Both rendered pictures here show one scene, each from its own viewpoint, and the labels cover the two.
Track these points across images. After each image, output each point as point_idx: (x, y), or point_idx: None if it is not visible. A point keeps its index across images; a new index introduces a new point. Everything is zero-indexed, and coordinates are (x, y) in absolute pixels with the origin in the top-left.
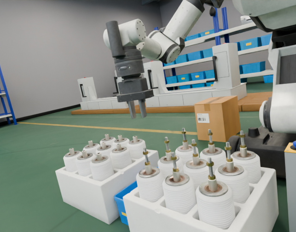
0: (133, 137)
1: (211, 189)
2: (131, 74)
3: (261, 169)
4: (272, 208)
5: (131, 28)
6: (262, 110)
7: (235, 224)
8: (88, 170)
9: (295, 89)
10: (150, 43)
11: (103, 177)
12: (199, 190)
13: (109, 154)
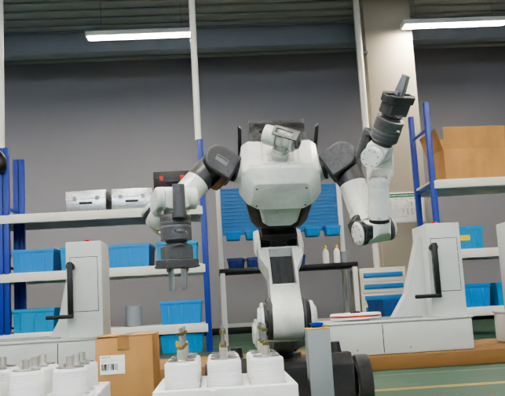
0: (82, 353)
1: (266, 354)
2: (188, 238)
3: None
4: None
5: (194, 195)
6: (262, 311)
7: (290, 381)
8: (40, 390)
9: (291, 288)
10: None
11: (83, 392)
12: (257, 356)
13: (51, 375)
